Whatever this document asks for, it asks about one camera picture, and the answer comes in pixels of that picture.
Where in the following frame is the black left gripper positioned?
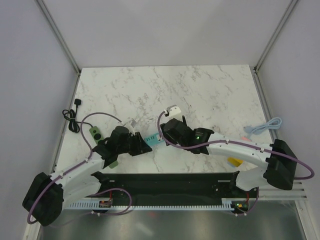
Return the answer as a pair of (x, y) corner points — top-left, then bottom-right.
(117, 131), (152, 157)

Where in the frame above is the teal power strip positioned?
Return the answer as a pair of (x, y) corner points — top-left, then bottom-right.
(144, 133), (164, 147)

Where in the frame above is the yellow cube socket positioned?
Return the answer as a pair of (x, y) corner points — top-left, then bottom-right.
(227, 157), (244, 168)

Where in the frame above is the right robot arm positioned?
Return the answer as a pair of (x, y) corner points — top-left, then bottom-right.
(157, 118), (297, 197)

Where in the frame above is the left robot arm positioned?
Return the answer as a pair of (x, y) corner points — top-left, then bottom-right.
(22, 126), (152, 227)

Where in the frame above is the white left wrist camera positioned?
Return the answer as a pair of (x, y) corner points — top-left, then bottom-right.
(123, 119), (137, 134)

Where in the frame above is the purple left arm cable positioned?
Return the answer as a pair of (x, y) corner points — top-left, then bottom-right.
(26, 112), (133, 226)

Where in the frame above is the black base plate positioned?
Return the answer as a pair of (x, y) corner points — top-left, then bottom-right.
(94, 173), (258, 206)

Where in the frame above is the black power cable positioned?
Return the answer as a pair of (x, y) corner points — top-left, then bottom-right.
(62, 99), (83, 133)

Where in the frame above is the white slotted cable duct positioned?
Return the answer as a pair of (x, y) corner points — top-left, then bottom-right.
(66, 198), (247, 211)

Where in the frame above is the light blue power cable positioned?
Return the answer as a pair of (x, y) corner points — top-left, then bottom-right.
(243, 116), (284, 137)

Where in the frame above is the aluminium table frame rail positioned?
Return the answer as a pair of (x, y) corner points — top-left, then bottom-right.
(250, 66), (307, 201)

